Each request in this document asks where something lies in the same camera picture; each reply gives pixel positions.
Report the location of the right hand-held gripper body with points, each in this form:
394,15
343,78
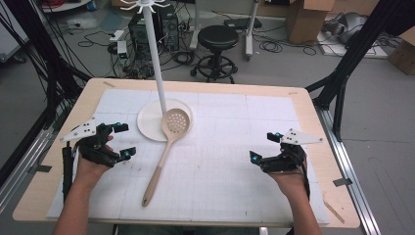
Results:
285,161

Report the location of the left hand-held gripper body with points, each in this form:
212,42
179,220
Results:
94,148

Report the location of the person's right hand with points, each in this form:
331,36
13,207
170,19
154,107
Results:
292,182

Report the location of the person's left hand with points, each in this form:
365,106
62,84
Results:
87,172

